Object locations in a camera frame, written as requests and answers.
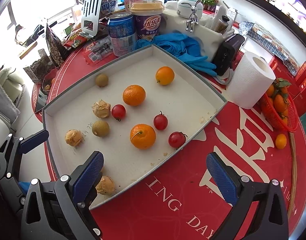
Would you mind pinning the red plastic basket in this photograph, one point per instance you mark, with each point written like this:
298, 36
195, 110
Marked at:
275, 120

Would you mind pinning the pile of leafy tangerines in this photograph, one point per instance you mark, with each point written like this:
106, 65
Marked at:
280, 102

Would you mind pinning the sunflower seed bag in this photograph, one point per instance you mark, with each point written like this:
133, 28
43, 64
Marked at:
55, 47

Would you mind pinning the white paper towel roll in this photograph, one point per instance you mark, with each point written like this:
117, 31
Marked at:
245, 85

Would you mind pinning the long wooden stick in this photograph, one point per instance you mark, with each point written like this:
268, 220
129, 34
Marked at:
293, 167

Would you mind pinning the brown longan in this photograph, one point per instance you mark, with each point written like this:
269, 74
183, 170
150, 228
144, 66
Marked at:
100, 128
102, 80

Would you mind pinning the black rectangular device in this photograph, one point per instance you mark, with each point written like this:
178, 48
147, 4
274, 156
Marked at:
225, 55

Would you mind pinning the dark glass bottle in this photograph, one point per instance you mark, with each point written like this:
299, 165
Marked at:
221, 24

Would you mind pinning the checked cloth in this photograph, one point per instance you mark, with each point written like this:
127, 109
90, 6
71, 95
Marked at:
245, 27

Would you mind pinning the white round appliance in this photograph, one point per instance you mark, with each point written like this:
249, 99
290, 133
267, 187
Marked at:
184, 6

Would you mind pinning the open box dark contents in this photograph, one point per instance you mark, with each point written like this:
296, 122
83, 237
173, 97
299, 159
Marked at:
36, 68

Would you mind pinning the dark patterned snack bag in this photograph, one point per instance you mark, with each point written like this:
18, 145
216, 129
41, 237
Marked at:
107, 2

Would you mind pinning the white tray grey rim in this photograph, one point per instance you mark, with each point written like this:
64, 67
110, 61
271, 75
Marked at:
183, 97

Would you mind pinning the wall television screen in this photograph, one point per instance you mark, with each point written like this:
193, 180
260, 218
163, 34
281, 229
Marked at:
280, 0

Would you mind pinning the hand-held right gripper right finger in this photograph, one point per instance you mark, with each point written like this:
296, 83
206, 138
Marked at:
221, 178

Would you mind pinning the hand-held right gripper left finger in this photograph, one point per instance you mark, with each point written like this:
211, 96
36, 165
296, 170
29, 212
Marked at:
89, 177

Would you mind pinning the red snack packet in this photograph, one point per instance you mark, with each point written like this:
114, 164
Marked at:
76, 40

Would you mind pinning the tan wrinkled walnut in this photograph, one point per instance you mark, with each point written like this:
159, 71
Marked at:
101, 108
105, 185
74, 137

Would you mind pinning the blue drink can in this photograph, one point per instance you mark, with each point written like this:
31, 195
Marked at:
121, 35

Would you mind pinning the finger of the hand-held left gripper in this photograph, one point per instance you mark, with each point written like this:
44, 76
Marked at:
34, 140

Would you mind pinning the silver rabbit figure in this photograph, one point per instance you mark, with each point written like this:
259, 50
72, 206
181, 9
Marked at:
193, 15

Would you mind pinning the purple drink cup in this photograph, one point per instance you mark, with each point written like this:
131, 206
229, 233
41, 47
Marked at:
148, 25

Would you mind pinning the white storage box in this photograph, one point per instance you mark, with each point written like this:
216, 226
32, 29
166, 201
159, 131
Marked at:
208, 38

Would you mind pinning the small orange with stem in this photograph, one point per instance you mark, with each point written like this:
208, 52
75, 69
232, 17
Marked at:
143, 136

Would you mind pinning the blue rubber gloves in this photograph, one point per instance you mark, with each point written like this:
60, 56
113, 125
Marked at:
178, 45

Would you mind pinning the flat red gift box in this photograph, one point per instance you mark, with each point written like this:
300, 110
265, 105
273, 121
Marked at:
273, 60

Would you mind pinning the grey fringed cushion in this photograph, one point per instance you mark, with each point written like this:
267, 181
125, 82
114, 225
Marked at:
5, 102

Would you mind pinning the clear small snack packets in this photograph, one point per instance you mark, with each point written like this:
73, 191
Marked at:
97, 51

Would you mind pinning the red cherry tomato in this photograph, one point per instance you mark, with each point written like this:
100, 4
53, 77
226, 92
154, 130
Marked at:
177, 139
118, 112
160, 121

